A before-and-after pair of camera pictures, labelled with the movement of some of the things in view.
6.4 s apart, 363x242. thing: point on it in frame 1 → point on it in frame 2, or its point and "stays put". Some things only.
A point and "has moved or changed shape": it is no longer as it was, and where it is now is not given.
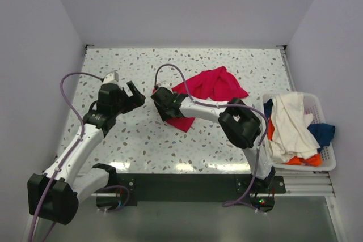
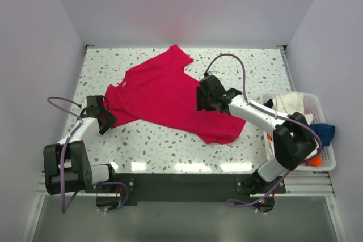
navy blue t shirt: [323, 132] stays put
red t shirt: [216, 85] has moved or changed shape
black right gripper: [161, 103] → [202, 98]
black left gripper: [126, 99] → [107, 120]
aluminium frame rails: [311, 183] stays put
